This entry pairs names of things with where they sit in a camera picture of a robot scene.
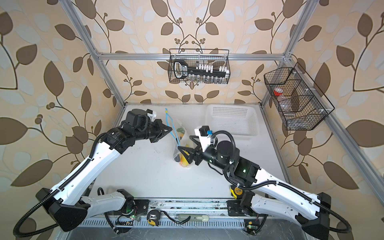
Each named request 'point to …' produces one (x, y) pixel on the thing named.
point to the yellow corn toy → (183, 161)
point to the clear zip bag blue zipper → (182, 138)
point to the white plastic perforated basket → (238, 119)
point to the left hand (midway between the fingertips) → (174, 127)
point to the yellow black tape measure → (236, 192)
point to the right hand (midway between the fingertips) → (185, 143)
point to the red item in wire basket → (278, 91)
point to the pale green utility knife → (182, 217)
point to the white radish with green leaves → (181, 130)
